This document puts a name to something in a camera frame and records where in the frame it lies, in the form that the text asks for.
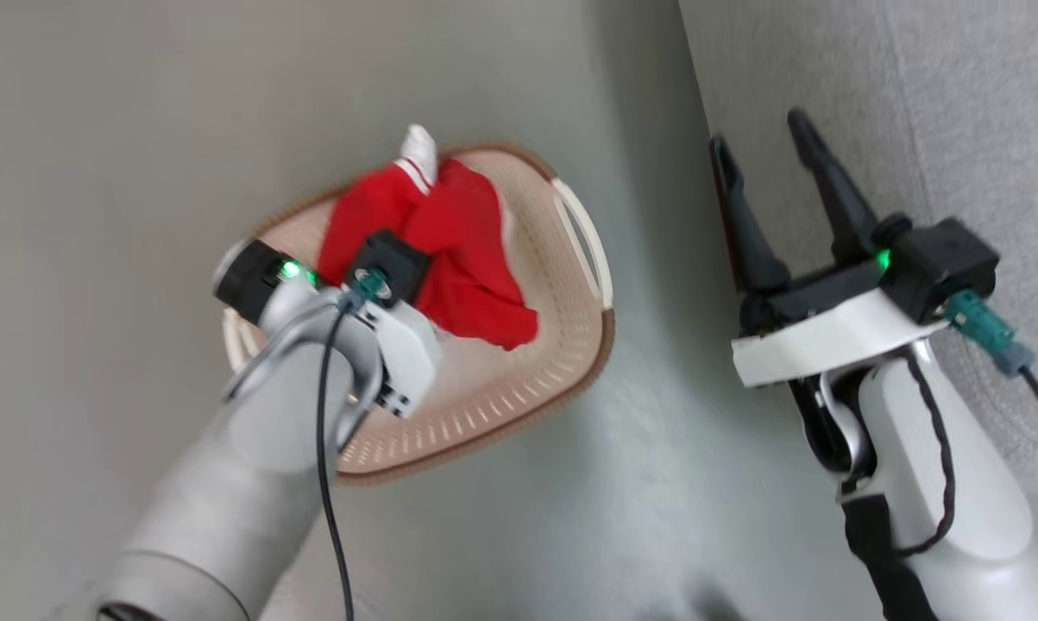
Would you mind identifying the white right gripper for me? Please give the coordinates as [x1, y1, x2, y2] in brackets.
[708, 108, 951, 389]

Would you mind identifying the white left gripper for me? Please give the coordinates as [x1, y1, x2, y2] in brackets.
[359, 293, 444, 421]

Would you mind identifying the red garment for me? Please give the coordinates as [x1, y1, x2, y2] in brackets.
[316, 125, 539, 352]

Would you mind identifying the grey fabric sofa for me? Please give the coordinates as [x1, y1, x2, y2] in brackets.
[678, 0, 1038, 492]

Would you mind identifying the cream perforated laundry basket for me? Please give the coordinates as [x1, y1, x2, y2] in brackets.
[221, 142, 616, 486]

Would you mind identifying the teal left camera connector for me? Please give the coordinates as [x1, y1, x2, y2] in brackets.
[342, 269, 390, 311]

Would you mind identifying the teal camera connector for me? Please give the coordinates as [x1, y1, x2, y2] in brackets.
[946, 289, 1035, 378]
[342, 269, 390, 311]

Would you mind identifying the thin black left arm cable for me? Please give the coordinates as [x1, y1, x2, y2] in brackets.
[314, 298, 357, 621]

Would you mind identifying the teal right camera connector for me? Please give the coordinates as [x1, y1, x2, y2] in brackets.
[946, 289, 1035, 378]

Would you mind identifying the braided black right arm cable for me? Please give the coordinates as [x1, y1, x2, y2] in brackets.
[842, 352, 957, 560]

